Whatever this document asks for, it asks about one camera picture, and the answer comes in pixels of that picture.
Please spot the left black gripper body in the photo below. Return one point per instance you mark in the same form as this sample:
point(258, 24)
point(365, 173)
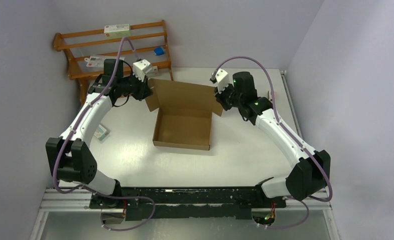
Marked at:
point(134, 87)

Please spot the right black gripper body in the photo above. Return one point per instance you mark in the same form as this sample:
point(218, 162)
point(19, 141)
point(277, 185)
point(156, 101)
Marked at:
point(228, 98)

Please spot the brown cardboard box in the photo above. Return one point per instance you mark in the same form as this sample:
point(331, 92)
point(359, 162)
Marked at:
point(185, 110)

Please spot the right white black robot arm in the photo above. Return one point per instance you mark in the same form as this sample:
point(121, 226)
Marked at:
point(309, 166)

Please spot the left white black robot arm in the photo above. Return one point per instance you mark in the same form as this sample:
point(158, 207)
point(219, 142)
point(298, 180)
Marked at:
point(69, 156)

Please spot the white box lower shelf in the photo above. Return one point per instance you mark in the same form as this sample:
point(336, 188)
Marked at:
point(154, 72)

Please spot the white green box on table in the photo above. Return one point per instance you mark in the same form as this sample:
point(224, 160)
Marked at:
point(101, 133)

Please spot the white green box top shelf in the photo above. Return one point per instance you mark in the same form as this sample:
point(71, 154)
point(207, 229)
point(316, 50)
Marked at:
point(117, 31)

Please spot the clear plastic package on shelf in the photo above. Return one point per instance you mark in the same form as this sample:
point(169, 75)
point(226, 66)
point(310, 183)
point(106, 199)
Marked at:
point(97, 61)

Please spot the small blue object on shelf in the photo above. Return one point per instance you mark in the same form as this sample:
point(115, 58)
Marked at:
point(159, 51)

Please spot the small pink white object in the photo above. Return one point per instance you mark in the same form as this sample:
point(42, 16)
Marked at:
point(271, 96)

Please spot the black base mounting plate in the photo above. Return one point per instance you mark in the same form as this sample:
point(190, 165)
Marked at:
point(195, 202)

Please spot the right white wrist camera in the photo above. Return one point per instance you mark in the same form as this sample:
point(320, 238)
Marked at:
point(222, 78)

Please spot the aluminium frame rail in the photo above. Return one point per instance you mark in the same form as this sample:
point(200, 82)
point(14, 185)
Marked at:
point(69, 216)

